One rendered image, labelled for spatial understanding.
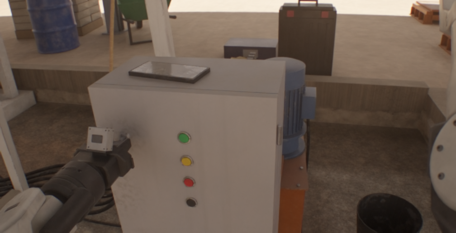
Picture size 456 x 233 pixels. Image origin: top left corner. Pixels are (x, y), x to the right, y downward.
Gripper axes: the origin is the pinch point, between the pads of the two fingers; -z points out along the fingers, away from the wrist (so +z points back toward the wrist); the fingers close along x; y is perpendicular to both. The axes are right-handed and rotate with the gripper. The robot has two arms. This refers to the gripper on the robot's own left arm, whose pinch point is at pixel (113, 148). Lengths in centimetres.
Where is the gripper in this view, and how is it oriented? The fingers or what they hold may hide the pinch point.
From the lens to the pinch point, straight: 74.4
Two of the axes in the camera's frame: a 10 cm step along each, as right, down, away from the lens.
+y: -0.4, -9.0, -4.3
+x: 9.7, 0.6, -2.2
